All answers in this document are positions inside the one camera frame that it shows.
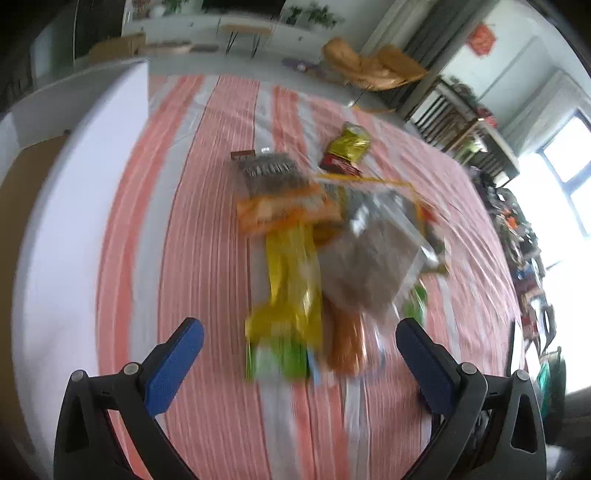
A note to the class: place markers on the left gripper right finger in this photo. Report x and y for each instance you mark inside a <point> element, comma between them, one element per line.
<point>486,427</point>

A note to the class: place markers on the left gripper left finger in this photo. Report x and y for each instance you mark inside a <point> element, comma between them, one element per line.
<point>86,445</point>

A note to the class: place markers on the orange chicken vacuum pack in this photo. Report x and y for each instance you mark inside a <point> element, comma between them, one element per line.
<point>348,352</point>

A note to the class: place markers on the clear bag brown cakes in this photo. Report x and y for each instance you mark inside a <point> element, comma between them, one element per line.
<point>384,247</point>

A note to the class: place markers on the yellow green snack packet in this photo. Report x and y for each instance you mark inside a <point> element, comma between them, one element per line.
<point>281,332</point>

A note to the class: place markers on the yellow red snack pouch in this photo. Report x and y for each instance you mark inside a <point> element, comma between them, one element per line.
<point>345,152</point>

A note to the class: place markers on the orange grey snack bag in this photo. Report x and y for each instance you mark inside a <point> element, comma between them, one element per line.
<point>280,194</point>

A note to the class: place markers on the white cardboard storage box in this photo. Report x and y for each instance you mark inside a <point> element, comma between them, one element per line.
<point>64,149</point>

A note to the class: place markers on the dark wooden dining chair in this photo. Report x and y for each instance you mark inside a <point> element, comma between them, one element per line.
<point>450,119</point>

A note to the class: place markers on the orange lounge chair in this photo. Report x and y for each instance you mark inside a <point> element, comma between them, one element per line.
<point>388,69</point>

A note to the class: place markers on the cardboard box on floor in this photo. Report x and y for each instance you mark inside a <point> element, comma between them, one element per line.
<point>124,47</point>

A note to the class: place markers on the potted green plant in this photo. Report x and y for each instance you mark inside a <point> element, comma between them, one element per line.
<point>312,17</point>

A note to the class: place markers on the white tv cabinet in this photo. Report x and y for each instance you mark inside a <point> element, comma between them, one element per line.
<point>206,29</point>

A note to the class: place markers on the small wooden side table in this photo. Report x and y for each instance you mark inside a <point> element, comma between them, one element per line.
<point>256,32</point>

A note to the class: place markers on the red wall decoration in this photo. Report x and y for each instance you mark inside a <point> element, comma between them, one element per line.
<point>482,40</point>

